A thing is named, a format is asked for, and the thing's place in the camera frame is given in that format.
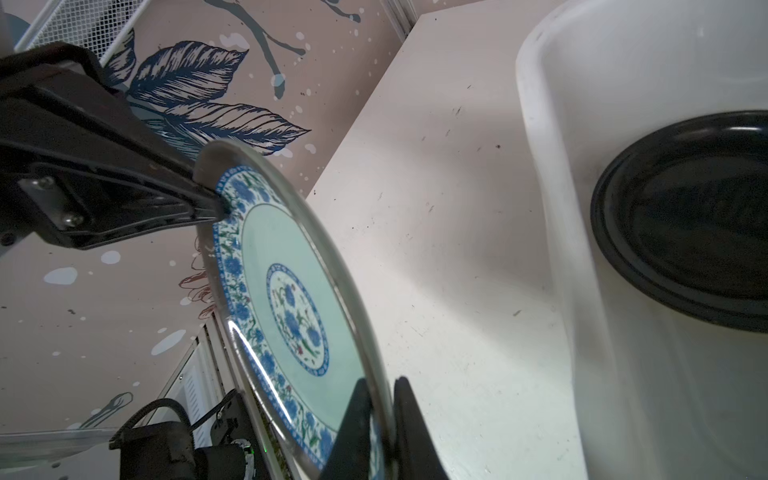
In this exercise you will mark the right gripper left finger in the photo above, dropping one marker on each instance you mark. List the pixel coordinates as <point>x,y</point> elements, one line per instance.
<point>350,455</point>

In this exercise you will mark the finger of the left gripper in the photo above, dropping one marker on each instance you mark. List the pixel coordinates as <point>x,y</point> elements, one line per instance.
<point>149,185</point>

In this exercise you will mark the black round plate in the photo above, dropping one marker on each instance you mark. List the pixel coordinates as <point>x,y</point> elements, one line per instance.
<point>681,214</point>

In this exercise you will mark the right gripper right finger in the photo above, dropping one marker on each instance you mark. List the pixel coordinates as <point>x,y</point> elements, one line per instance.
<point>416,455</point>

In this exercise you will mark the teal patterned small plate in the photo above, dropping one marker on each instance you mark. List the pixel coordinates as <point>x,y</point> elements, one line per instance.
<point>290,310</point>

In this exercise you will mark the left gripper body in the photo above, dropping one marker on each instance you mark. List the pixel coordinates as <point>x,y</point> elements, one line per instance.
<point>47,135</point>

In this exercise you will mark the white wire mesh basket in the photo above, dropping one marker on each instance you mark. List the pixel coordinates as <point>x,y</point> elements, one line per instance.
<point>98,26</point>

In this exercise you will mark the white plastic bin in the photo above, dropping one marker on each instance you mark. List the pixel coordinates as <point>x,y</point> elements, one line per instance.
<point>658,394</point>

